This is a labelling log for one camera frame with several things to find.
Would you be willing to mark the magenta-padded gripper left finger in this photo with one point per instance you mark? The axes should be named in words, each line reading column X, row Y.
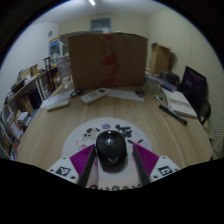
column 80, row 161

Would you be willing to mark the clear water jug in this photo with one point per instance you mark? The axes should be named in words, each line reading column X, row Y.
column 64, row 70

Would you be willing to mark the long white paper sheet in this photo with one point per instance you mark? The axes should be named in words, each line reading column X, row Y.
column 125, row 94

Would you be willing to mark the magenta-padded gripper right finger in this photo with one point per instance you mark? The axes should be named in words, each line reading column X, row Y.
column 150, row 161

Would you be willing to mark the stack of books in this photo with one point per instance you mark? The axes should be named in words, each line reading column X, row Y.
column 22, row 117

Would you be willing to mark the black monitor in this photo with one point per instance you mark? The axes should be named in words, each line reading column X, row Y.
column 193, row 86

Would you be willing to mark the blue flat package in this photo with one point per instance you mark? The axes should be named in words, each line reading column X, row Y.
column 166, row 86

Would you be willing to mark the long wooden side desk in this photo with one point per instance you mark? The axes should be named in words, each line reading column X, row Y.
column 23, row 87

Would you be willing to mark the black tall stand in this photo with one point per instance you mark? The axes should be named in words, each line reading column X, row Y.
column 48, row 76

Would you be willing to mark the open white notebook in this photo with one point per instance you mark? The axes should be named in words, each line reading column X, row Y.
column 180, row 103

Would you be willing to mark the white cartoon-print mouse pad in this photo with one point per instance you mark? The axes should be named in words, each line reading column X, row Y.
column 83, row 133

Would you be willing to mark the grey flat board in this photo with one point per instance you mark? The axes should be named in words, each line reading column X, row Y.
column 83, row 33

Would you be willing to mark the small black object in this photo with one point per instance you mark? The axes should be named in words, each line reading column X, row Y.
column 140, row 93
column 76, row 93

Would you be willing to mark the round wall clock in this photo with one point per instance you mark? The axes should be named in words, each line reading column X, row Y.
column 50, row 33

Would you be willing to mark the black computer mouse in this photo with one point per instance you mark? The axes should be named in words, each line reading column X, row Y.
column 111, row 146

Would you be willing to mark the window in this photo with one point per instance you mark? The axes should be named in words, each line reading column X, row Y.
column 100, row 24

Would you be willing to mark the white remote control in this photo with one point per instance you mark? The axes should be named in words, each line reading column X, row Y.
column 94, row 96

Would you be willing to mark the black computer tower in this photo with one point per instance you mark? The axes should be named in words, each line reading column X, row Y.
column 35, row 98

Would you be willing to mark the large brown cardboard box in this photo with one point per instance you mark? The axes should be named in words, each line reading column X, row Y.
column 90, row 60

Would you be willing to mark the black box-shaped device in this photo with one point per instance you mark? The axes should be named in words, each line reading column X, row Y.
column 17, row 86

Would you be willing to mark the brown cardboard carton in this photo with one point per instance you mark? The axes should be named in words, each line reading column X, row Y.
column 25, row 105

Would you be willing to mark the ceiling tube light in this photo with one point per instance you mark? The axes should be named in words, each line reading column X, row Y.
column 91, row 2

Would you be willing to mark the shelf unit with books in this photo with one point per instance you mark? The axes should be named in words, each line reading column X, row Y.
column 11, row 130

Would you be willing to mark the dark bag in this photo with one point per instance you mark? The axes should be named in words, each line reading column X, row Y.
column 170, row 77

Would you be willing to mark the black marker pen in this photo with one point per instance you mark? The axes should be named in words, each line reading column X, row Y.
column 172, row 114

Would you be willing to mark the clear plastic container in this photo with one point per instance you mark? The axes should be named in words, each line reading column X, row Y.
column 153, row 85

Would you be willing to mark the small brown cardboard box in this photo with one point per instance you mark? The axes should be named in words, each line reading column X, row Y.
column 160, row 58

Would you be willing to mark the white flat device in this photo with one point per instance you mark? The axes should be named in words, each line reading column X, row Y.
column 57, row 105

